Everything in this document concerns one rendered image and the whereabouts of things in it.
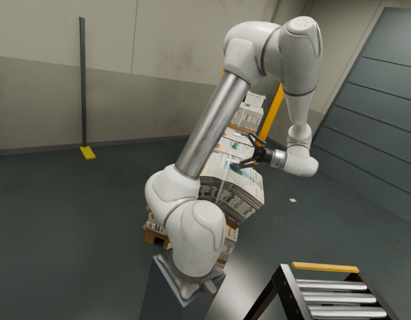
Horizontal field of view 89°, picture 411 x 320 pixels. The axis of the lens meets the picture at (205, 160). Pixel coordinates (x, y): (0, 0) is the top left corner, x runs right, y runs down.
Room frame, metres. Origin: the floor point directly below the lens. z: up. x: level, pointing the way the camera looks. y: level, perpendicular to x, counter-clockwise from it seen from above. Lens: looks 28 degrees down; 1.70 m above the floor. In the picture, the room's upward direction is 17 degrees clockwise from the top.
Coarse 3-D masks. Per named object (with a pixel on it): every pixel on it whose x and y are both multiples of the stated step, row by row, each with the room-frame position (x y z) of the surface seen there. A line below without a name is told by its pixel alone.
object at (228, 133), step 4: (228, 128) 1.98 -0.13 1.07; (228, 132) 1.87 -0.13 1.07; (232, 132) 1.90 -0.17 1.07; (236, 132) 1.93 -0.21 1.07; (240, 132) 1.97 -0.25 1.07; (224, 136) 1.73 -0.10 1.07; (228, 136) 1.77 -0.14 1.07; (232, 136) 1.80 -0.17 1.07; (236, 136) 1.83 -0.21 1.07; (236, 140) 1.72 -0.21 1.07; (240, 140) 1.75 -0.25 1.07; (244, 140) 1.77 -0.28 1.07; (248, 140) 1.80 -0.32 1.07; (248, 144) 1.71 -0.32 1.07
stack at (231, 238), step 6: (228, 228) 0.92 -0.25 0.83; (228, 234) 0.87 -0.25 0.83; (234, 234) 0.89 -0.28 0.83; (228, 240) 0.85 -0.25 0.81; (234, 240) 0.85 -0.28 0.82; (168, 246) 0.88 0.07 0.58; (228, 246) 0.85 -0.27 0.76; (222, 252) 0.85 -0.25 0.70; (228, 252) 0.85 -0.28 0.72; (222, 258) 0.85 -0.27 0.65; (222, 264) 0.85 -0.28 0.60
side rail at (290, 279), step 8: (280, 264) 0.80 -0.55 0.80; (280, 272) 0.77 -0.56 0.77; (288, 272) 0.76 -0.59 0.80; (280, 280) 0.75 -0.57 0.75; (288, 280) 0.72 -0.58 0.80; (280, 288) 0.72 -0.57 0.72; (288, 288) 0.69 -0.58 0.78; (296, 288) 0.69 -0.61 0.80; (280, 296) 0.70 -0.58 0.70; (288, 296) 0.67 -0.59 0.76; (296, 296) 0.65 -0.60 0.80; (288, 304) 0.64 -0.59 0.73; (296, 304) 0.61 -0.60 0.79; (304, 304) 0.62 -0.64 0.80; (288, 312) 0.62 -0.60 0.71; (296, 312) 0.59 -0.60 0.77; (304, 312) 0.58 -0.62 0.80
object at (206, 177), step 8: (208, 160) 1.02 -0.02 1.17; (216, 160) 1.02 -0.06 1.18; (208, 168) 0.92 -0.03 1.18; (200, 176) 0.84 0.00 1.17; (208, 176) 0.84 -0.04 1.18; (200, 184) 0.85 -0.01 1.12; (208, 184) 0.84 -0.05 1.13; (200, 192) 0.84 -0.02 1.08; (208, 192) 0.84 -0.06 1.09; (208, 200) 0.83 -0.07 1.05
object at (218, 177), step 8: (224, 160) 1.03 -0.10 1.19; (216, 168) 0.92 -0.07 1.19; (224, 168) 0.94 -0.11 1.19; (232, 168) 0.97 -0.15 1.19; (216, 176) 0.85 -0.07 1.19; (232, 176) 0.89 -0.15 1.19; (216, 184) 0.84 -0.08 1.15; (224, 184) 0.84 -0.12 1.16; (232, 184) 0.84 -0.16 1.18; (216, 192) 0.84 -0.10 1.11; (224, 192) 0.83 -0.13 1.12
